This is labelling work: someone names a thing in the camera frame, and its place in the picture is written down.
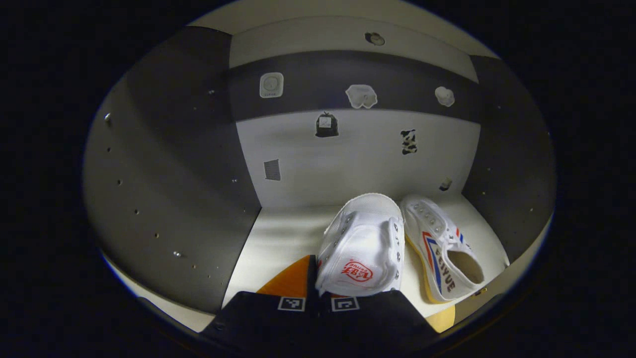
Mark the metal door hinge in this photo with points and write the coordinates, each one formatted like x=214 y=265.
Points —
x=480 y=291

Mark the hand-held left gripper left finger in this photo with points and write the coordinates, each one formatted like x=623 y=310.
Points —
x=313 y=281

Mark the white canvas shoe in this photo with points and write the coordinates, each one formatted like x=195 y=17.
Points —
x=362 y=238
x=437 y=233

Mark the white grey shoe cabinet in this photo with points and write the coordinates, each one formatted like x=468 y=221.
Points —
x=348 y=164

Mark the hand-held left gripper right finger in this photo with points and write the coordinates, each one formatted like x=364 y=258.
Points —
x=377 y=320

